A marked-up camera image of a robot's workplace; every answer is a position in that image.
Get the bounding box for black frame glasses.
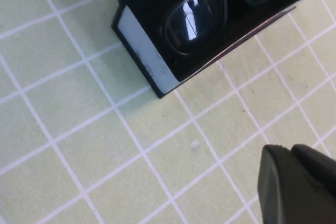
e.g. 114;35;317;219
159;0;281;68

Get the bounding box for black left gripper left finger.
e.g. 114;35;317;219
257;144;336;224

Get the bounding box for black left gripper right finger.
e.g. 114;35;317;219
291;143;336;201

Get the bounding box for black printed glasses case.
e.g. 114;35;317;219
110;0;321;99

